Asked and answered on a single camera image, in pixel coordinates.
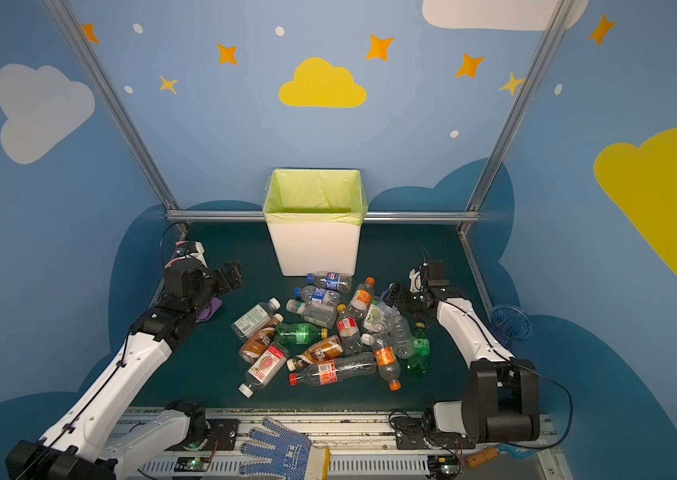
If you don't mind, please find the white cap blue label bottle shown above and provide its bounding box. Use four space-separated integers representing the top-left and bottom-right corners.
378 296 400 320

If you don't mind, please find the clear ribbed white cap bottle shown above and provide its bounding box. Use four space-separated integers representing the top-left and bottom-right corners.
389 312 414 359

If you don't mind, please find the square bottle green label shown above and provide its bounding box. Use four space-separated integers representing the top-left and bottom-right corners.
232 298 280 340

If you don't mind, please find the brown tea bottle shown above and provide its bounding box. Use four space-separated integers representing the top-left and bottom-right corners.
240 314 284 364

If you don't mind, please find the green soda bottle yellow cap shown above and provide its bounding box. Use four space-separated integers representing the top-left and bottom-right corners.
274 323 328 345

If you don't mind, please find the square bottle pink guava label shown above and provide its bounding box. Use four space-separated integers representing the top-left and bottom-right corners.
238 342 290 398

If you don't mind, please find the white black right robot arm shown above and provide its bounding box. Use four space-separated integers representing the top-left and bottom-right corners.
381 283 540 444

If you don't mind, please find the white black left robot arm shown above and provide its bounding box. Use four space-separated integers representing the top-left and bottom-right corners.
6 254 244 479

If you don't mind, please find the white plastic trash bin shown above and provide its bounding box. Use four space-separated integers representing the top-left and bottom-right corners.
268 223 361 277

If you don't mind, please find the green bin liner bag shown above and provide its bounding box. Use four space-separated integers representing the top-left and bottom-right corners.
262 169 368 226

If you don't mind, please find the orange cap clear bottle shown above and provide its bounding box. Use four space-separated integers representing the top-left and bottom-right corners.
347 277 375 322

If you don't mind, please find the square bottle lime label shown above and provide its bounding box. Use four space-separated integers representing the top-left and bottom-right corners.
362 297 385 334

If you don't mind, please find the purple plastic object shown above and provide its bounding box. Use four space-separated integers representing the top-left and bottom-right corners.
196 298 224 324

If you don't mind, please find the small bottle orange label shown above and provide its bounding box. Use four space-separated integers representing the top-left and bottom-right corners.
361 333 401 391

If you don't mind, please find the crumpled clear blue label bottle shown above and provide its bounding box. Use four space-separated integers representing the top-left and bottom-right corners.
306 272 352 294

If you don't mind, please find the yellow cap red label bottle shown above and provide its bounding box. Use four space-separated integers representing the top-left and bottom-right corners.
336 304 363 356

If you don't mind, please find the clear white cap wide bottle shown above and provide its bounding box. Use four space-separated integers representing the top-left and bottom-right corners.
286 299 338 329

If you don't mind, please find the clear bottle blue label middle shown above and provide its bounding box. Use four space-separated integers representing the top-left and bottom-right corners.
294 285 340 307

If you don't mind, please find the amber tea bottle white cap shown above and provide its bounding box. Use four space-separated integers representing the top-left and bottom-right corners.
286 335 343 372

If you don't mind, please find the clear cola bottle red label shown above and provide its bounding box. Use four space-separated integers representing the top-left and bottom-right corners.
288 352 377 387

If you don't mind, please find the circuit board right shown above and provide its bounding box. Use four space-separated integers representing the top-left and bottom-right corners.
426 455 462 480

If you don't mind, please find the green circuit board left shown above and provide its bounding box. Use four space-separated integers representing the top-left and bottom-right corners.
174 457 210 473

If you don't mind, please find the blue dotted work glove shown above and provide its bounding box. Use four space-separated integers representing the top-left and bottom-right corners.
238 417 312 479

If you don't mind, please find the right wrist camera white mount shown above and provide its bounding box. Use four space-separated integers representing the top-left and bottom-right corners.
408 260 449 293

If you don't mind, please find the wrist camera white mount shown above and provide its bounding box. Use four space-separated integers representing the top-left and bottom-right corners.
408 260 449 293
166 240 208 267

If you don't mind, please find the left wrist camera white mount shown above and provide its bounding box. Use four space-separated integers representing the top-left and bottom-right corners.
166 240 208 267

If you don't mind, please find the aluminium frame back rail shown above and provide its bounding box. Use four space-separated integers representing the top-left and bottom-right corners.
166 210 480 224

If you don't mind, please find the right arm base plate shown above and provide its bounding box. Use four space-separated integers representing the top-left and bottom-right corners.
389 416 473 451

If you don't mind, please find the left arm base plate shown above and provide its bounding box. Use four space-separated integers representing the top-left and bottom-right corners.
168 418 240 452

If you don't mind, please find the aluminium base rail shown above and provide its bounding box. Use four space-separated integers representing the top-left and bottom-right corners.
104 407 574 479

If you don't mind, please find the blue garden fork wooden handle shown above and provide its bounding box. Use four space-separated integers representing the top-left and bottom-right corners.
465 444 537 468

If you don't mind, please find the aluminium frame left post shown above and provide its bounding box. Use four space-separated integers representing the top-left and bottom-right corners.
44 0 180 210

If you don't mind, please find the aluminium frame post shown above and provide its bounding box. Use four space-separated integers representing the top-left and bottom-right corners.
463 0 576 223
44 0 180 210

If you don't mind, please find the aluminium frame right post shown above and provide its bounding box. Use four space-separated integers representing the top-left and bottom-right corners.
463 0 576 223

